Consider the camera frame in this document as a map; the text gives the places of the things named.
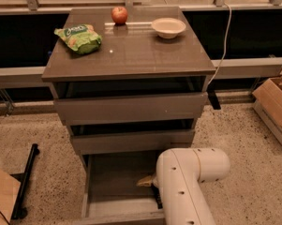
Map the middle drawer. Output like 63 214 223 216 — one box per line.
71 129 195 155

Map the white paper bowl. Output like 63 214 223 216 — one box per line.
151 18 186 39

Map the black metal stand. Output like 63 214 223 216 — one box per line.
11 143 39 219

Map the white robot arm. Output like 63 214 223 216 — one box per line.
137 148 230 225

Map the top drawer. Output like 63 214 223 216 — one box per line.
54 93 207 125

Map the open bottom drawer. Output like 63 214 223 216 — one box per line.
72 151 166 225

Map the cardboard sheet left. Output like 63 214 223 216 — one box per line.
0 169 21 225

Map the green chip bag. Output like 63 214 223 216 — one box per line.
54 24 102 54

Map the red apple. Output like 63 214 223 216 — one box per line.
111 7 128 24

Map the black plug adapter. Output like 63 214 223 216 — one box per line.
207 90 221 110

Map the cardboard box right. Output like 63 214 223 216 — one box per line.
253 76 282 144

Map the white cable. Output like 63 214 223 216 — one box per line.
206 3 232 86

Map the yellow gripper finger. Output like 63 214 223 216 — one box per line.
137 174 157 187

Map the brown drawer cabinet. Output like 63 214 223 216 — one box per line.
41 6 216 225

